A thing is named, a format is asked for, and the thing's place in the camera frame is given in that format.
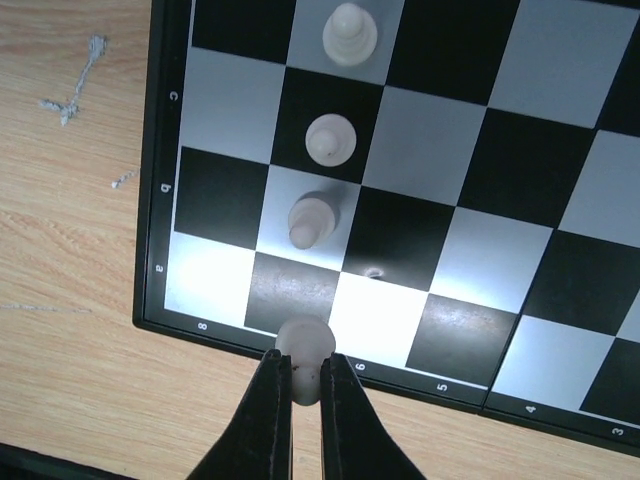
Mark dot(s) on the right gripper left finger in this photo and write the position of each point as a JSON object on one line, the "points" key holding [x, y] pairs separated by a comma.
{"points": [[257, 442]]}

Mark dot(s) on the black magnetic chess board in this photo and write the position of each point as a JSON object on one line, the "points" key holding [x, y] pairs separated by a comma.
{"points": [[487, 253]]}

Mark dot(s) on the white pawn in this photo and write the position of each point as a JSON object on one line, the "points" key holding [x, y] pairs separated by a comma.
{"points": [[308, 341], [330, 140], [350, 35], [313, 218]]}

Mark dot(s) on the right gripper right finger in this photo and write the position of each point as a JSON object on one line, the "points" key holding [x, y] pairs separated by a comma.
{"points": [[355, 444]]}

